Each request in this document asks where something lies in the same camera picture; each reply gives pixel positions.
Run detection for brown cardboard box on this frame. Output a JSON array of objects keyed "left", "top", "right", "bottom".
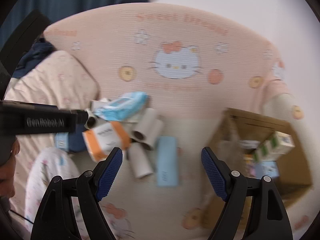
[{"left": 207, "top": 107, "right": 313, "bottom": 228}]

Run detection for green and white carton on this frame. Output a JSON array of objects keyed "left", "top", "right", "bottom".
[
  {"left": 253, "top": 144, "right": 266, "bottom": 162},
  {"left": 262, "top": 136, "right": 277, "bottom": 159},
  {"left": 272, "top": 131, "right": 295, "bottom": 157}
]

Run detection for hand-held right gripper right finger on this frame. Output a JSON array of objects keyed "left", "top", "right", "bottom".
[{"left": 201, "top": 147, "right": 293, "bottom": 240}]

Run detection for long light blue box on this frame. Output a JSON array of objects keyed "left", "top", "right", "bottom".
[{"left": 156, "top": 136, "right": 179, "bottom": 187}]

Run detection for person's left hand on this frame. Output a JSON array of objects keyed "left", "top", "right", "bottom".
[{"left": 0, "top": 164, "right": 16, "bottom": 198}]

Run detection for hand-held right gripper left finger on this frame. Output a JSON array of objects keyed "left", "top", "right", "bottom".
[{"left": 30, "top": 147, "right": 123, "bottom": 240}]

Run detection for black cable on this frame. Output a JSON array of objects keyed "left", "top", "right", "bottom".
[{"left": 10, "top": 210, "right": 33, "bottom": 224}]

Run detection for small white box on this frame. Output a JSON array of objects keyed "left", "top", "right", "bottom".
[{"left": 90, "top": 99, "right": 110, "bottom": 113}]

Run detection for colourful yellow-edged box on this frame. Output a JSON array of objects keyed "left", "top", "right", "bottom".
[{"left": 244, "top": 155, "right": 257, "bottom": 178}]

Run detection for orange and white box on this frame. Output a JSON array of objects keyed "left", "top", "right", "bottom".
[{"left": 82, "top": 121, "right": 130, "bottom": 162}]

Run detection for small light blue box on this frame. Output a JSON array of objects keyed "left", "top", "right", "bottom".
[{"left": 54, "top": 132, "right": 69, "bottom": 152}]

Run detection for white barcode label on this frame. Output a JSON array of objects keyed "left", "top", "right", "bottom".
[{"left": 239, "top": 140, "right": 260, "bottom": 150}]

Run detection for light blue wet wipes pack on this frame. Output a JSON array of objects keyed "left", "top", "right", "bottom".
[{"left": 96, "top": 92, "right": 150, "bottom": 122}]

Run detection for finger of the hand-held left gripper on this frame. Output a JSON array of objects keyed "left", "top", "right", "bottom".
[{"left": 75, "top": 109, "right": 90, "bottom": 130}]

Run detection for white floral cloth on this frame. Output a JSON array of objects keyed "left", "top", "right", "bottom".
[{"left": 24, "top": 147, "right": 133, "bottom": 240}]

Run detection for pink and cream printed blanket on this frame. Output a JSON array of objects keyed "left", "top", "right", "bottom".
[{"left": 5, "top": 2, "right": 313, "bottom": 240}]

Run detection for blue denim case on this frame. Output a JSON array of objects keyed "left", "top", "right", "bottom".
[{"left": 67, "top": 130, "right": 88, "bottom": 153}]

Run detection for dark navy cloth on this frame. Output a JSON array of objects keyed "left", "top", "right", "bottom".
[{"left": 12, "top": 39, "right": 58, "bottom": 78}]

